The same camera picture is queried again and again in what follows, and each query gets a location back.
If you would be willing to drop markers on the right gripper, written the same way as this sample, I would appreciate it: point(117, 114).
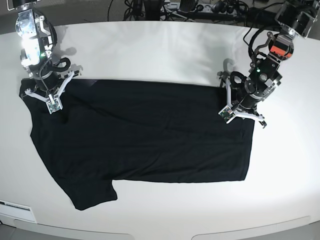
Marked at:
point(48, 79)

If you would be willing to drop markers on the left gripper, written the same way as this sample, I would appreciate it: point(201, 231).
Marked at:
point(249, 91)

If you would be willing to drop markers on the dark navy T-shirt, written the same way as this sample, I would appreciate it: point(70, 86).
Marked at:
point(137, 131)

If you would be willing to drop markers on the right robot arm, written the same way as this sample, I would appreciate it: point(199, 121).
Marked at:
point(39, 40)

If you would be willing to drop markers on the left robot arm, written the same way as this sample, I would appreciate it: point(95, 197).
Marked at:
point(294, 18)

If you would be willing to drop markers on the white box at table edge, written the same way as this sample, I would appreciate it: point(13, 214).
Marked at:
point(17, 212)

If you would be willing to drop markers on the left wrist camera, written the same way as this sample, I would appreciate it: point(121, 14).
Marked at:
point(227, 114)

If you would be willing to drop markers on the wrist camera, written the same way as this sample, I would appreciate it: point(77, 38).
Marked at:
point(227, 114)
point(55, 105)

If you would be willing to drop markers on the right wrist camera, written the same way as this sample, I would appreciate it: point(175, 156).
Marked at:
point(55, 105)

